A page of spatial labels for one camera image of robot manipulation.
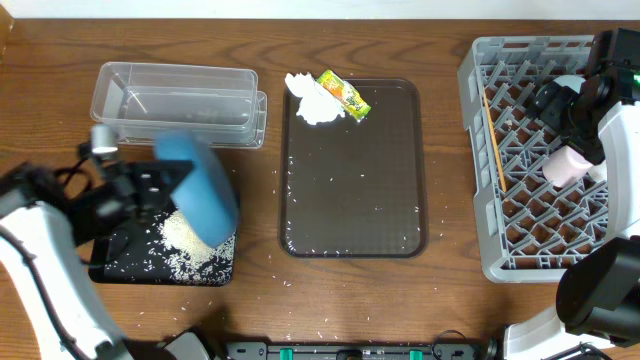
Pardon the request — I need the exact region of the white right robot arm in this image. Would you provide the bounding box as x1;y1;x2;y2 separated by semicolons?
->
502;28;639;359

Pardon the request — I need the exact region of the wooden chopstick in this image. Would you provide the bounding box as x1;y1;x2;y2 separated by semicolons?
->
482;88;507;193

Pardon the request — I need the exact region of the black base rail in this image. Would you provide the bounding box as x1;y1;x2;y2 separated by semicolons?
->
154;327;481;360

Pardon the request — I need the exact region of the pink cup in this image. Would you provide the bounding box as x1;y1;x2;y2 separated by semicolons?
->
542;145;593;188

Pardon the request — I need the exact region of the white tissue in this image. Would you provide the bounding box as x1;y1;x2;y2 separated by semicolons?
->
285;73;345;125

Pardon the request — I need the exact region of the clear plastic bin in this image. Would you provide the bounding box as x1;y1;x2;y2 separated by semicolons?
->
90;62;267;149

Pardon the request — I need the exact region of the grey dishwasher rack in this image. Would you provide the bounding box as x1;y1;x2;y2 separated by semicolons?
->
457;35;607;283

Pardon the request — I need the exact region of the cream white cup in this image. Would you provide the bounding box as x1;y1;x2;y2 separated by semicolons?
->
587;161;607;183

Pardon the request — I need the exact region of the black flat bin tray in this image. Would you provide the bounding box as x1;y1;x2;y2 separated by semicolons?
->
88;199;237;288

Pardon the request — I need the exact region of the pile of white rice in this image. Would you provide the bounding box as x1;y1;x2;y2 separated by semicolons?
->
104;209;236;286

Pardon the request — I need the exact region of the dark blue plate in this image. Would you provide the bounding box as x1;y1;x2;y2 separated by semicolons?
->
154;131;239;248

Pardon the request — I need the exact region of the light blue bowl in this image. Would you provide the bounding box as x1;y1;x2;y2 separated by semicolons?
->
553;75;585;93

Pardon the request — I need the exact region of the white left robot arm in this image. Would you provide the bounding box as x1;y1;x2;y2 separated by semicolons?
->
1;125;194;359

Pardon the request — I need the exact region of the yellow green snack wrapper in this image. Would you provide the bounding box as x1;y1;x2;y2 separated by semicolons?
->
317;69;371;122

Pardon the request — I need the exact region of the clear plastic bin lid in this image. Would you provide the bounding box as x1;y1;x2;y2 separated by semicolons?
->
107;91;267;149

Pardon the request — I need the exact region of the dark brown serving tray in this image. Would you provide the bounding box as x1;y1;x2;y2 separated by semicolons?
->
279;78;428;259

